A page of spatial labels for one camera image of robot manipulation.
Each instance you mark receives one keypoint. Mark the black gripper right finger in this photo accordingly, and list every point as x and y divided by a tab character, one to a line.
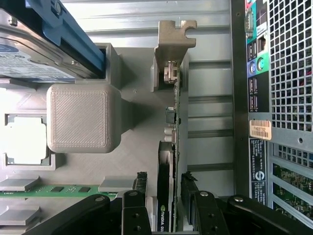
205	213

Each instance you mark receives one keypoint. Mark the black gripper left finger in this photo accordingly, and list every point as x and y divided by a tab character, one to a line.
135	210

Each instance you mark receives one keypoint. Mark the grey printed parts rack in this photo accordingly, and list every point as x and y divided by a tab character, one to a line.
137	156

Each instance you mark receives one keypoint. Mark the green RAM stick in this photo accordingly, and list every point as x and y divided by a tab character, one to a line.
61	189

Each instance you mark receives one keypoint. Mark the barcode service tag sticker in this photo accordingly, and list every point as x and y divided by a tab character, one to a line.
260	129

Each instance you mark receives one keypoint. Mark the silver CPU chip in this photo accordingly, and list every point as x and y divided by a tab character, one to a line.
24	139

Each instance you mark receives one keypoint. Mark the open black PC case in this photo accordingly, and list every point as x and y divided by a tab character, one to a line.
291	73

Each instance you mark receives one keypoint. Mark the hard disk with blue carrier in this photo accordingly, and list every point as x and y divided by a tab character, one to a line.
24	56

